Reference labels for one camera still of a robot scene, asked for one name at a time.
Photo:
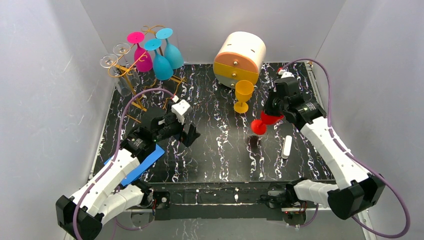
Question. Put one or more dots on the yellow plastic wine glass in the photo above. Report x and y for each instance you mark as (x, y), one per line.
(243, 92)

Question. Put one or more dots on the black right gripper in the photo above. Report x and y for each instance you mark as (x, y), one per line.
(274, 108)

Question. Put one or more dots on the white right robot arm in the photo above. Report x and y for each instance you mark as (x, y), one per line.
(355, 188)

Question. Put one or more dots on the teal wine glass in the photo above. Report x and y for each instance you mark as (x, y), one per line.
(171, 53)
(161, 66)

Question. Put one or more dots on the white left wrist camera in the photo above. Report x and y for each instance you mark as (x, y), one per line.
(180, 108)

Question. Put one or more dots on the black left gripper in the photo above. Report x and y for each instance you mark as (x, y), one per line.
(184, 132)

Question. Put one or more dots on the red plastic wine glass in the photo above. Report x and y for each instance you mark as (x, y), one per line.
(259, 126)

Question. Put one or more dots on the front clear wine glass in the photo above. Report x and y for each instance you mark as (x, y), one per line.
(110, 62)

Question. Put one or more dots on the blue flat card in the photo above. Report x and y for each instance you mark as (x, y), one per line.
(138, 171)

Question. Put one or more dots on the magenta plastic wine glass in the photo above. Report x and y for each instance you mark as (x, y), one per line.
(143, 60)

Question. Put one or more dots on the white oblong remote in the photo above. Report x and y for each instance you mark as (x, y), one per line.
(286, 147)

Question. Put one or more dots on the round pastel drawer cabinet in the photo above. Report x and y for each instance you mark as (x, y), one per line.
(240, 58)

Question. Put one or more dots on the clear wine glass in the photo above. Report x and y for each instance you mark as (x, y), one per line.
(110, 62)
(122, 49)

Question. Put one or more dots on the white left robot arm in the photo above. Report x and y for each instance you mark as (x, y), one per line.
(84, 213)

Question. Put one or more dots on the rear clear wine glass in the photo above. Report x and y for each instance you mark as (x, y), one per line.
(122, 49)

